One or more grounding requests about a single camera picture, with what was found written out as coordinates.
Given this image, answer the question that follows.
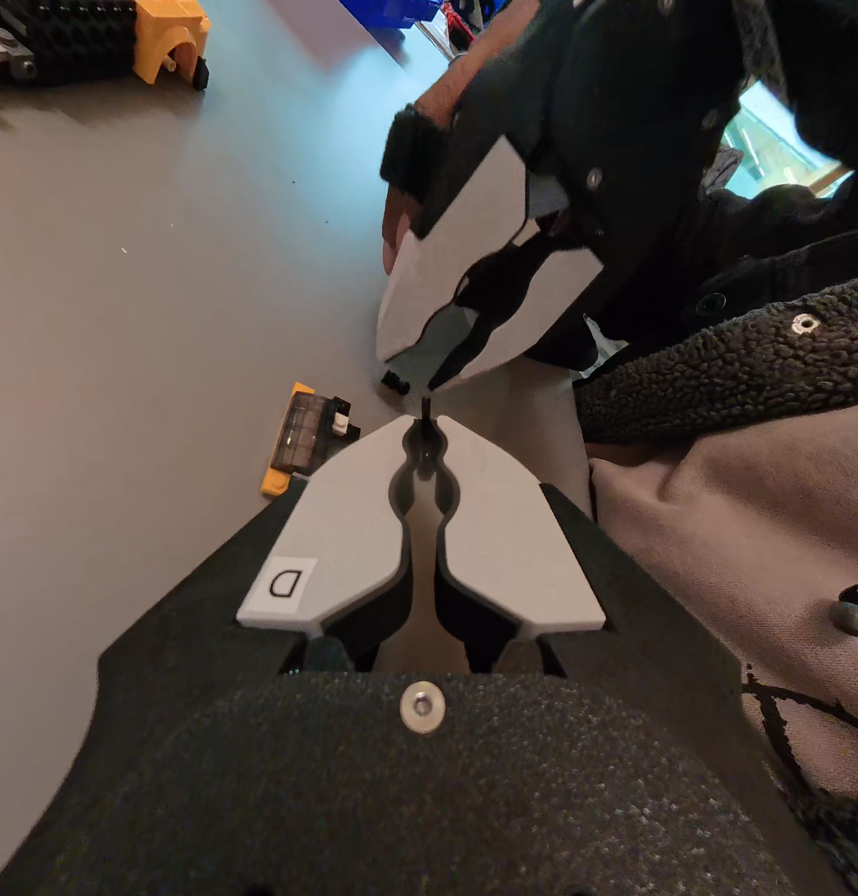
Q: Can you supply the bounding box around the black wired earbud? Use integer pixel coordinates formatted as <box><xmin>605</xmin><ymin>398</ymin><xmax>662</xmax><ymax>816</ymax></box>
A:
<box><xmin>826</xmin><ymin>583</ymin><xmax>858</xmax><ymax>638</ymax></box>

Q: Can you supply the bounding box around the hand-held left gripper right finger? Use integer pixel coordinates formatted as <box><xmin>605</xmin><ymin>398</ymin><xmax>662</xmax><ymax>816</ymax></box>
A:
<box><xmin>431</xmin><ymin>413</ymin><xmax>608</xmax><ymax>641</ymax></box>

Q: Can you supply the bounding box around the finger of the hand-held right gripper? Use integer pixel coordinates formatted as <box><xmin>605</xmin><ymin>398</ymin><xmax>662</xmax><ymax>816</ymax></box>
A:
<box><xmin>375</xmin><ymin>135</ymin><xmax>571</xmax><ymax>364</ymax></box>
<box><xmin>429</xmin><ymin>246</ymin><xmax>607</xmax><ymax>393</ymax></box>

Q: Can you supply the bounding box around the large lego vehicle build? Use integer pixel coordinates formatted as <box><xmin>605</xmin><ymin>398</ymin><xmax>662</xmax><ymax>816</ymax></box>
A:
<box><xmin>0</xmin><ymin>0</ymin><xmax>213</xmax><ymax>98</ymax></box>

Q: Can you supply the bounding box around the small lego windshield assembly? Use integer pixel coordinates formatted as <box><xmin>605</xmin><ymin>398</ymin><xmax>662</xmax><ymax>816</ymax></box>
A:
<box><xmin>261</xmin><ymin>381</ymin><xmax>363</xmax><ymax>498</ymax></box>

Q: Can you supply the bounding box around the blue plastic bin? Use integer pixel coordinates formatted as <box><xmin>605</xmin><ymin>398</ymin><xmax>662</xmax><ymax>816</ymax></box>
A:
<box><xmin>339</xmin><ymin>0</ymin><xmax>445</xmax><ymax>30</ymax></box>

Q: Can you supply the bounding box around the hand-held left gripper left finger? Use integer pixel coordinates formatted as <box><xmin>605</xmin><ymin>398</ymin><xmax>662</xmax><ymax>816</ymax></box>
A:
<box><xmin>235</xmin><ymin>413</ymin><xmax>423</xmax><ymax>639</ymax></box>

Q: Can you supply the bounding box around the person's right hand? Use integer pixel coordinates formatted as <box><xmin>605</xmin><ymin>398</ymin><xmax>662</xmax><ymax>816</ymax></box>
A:
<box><xmin>381</xmin><ymin>0</ymin><xmax>543</xmax><ymax>275</ymax></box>

